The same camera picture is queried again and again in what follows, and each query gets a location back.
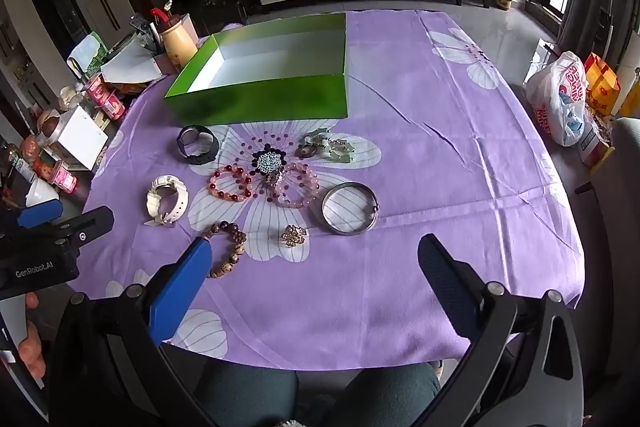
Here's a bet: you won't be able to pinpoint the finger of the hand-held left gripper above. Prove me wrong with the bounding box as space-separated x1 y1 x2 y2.
50 206 115 258
15 199 65 230

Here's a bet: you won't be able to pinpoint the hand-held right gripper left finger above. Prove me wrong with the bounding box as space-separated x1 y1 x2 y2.
47 237 221 427

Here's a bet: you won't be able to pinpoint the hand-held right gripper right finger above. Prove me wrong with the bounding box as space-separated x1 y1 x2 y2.
417 233 586 427

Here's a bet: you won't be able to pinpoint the brown bead bracelet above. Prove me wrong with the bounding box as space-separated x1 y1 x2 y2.
207 221 247 280

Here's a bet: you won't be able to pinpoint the white wrist watch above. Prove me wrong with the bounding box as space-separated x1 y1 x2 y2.
145 175 191 227

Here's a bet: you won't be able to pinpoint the gold flower brooch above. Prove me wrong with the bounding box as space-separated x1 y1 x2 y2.
280 224 307 249

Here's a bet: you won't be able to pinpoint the black wrist watch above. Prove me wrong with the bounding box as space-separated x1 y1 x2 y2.
177 125 221 165

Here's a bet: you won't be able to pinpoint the pink bead bracelet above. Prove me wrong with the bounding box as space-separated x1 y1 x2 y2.
275 163 320 208

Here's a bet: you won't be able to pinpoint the pale green jade bracelet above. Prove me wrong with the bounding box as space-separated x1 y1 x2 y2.
302 130 356 164

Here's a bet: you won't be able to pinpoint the green cardboard box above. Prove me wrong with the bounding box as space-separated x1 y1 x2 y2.
165 13 349 126

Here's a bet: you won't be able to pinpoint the person's left hand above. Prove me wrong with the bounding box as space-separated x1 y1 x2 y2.
17 291 51 380

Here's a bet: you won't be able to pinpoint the pink jar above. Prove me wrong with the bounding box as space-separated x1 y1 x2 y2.
101 91 126 120
50 159 79 194
84 74 109 108

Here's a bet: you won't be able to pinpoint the purple floral tablecloth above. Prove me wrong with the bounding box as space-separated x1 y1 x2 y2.
67 9 586 370

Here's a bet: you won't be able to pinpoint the white cardboard box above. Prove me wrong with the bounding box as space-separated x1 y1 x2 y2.
56 107 111 170

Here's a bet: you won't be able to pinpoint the person's right leg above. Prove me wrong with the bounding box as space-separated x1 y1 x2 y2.
320 361 444 427

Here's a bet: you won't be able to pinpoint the person's leg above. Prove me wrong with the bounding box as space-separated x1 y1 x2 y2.
192 359 299 427
320 361 444 427

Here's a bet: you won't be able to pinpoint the person's left leg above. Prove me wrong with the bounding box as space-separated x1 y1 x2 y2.
192 359 299 427

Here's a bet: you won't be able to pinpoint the silver bangle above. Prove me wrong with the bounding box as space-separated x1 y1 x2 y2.
320 182 380 236

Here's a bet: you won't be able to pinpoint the white paper sheets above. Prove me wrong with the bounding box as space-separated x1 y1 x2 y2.
100 46 163 85

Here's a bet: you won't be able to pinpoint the green white packet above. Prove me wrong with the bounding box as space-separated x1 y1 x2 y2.
67 32 112 78

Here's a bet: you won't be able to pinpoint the grey chair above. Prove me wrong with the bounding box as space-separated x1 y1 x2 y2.
575 117 640 427

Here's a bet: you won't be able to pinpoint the bottle shaped pen holder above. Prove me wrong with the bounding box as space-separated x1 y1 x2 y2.
150 2 199 68

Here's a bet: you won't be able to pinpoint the white printed plastic bag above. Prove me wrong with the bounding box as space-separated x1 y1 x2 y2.
525 51 588 148

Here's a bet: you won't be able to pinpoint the yellow shopping bag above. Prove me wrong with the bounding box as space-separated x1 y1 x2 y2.
582 53 621 118

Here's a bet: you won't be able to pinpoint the red bead bracelet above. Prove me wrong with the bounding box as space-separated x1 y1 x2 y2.
209 164 256 202

